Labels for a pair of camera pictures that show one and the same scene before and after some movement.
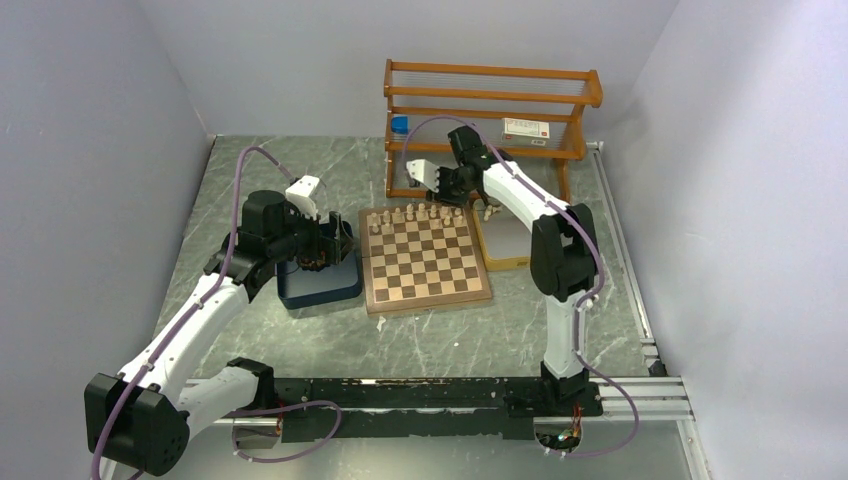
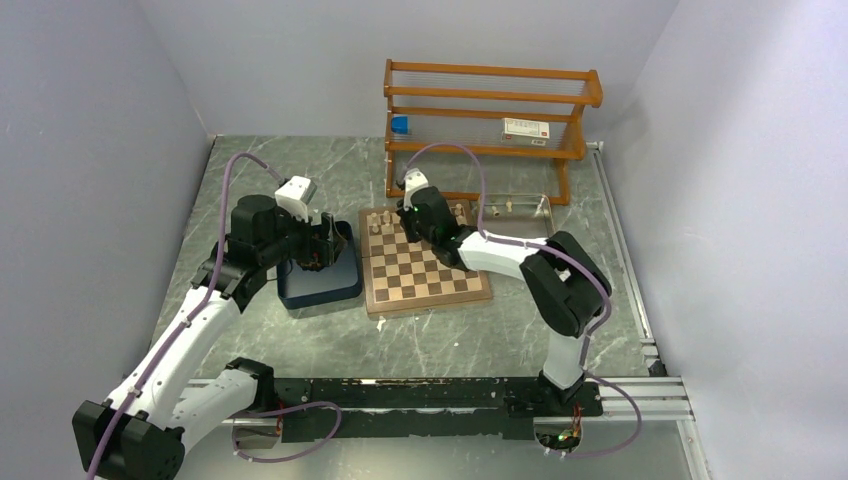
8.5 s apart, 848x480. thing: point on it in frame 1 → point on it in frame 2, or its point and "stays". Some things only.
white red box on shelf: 529,132 stays
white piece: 458,219 stays
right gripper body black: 452,187 → 411,227
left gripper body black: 308,243 stays
